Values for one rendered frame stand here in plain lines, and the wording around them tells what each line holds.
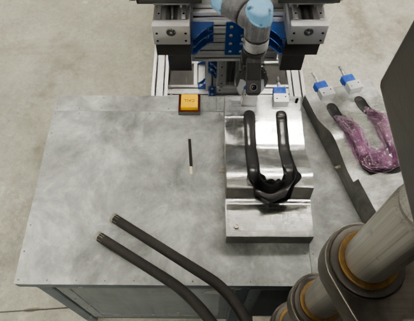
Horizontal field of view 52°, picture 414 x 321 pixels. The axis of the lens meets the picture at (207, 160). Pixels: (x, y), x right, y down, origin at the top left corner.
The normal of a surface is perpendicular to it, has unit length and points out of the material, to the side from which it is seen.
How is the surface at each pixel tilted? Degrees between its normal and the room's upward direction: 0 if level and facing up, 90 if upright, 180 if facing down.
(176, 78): 0
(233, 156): 28
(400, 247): 90
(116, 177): 0
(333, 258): 0
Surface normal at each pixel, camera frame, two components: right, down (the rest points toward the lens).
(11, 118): 0.00, -0.50
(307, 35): 0.00, 0.87
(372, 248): -0.91, 0.36
